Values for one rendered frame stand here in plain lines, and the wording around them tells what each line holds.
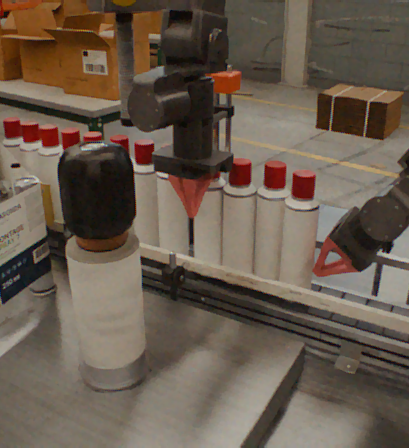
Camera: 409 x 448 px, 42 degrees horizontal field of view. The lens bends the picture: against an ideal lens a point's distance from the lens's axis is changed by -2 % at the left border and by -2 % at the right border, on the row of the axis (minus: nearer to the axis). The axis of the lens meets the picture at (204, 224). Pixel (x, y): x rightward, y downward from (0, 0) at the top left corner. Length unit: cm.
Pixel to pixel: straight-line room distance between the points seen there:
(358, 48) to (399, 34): 49
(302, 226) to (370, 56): 572
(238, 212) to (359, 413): 33
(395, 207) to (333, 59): 601
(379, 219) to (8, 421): 50
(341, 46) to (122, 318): 608
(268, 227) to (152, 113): 26
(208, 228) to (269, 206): 11
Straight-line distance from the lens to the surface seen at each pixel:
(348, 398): 77
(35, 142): 106
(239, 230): 82
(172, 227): 90
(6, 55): 317
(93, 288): 60
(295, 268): 80
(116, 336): 64
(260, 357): 73
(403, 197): 65
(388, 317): 78
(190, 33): 70
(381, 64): 641
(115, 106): 246
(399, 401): 78
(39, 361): 75
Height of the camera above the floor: 135
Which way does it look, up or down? 26 degrees down
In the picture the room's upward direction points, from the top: straight up
